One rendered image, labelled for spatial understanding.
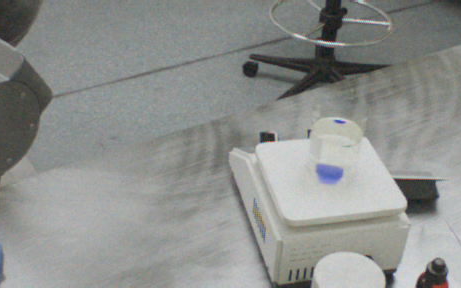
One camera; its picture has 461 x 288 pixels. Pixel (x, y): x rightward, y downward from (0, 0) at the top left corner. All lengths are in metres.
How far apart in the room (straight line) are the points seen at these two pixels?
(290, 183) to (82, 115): 1.69
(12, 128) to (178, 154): 0.44
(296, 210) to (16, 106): 0.30
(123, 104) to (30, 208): 1.59
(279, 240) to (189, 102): 1.75
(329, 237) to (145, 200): 0.22
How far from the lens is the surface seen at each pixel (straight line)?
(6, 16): 0.49
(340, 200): 0.66
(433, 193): 0.83
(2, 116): 0.41
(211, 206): 0.77
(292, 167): 0.69
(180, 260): 0.71
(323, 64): 2.38
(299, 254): 0.65
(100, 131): 2.23
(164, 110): 2.32
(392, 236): 0.68
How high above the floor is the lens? 1.24
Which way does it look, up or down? 35 degrees down
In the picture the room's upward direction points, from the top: 7 degrees clockwise
